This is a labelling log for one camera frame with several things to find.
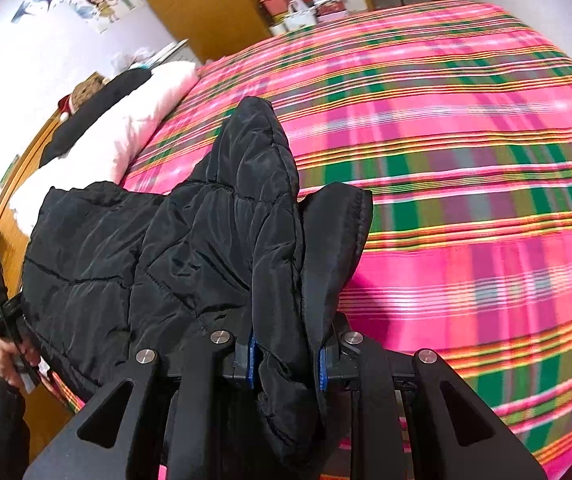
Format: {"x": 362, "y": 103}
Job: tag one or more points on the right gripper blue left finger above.
{"x": 251, "y": 362}

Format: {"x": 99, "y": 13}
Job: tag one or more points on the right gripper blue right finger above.
{"x": 323, "y": 370}

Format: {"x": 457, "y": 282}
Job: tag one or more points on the black padded jacket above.
{"x": 109, "y": 272}

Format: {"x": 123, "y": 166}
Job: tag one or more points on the black sleeved left forearm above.
{"x": 14, "y": 433}

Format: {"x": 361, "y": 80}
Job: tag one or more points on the person's left hand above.
{"x": 8, "y": 353}

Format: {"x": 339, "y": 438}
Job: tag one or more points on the white folded duvet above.
{"x": 107, "y": 147}

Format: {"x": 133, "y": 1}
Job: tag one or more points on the brown teddy bear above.
{"x": 81, "y": 93}

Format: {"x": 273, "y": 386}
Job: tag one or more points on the black folded garment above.
{"x": 75, "y": 126}

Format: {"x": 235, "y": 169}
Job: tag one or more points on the pink plaid bed sheet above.
{"x": 458, "y": 118}

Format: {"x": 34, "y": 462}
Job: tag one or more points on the white shopping bag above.
{"x": 299, "y": 15}

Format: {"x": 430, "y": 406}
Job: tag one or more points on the wooden wardrobe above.
{"x": 213, "y": 28}

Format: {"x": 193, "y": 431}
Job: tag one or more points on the pink plastic bin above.
{"x": 275, "y": 8}

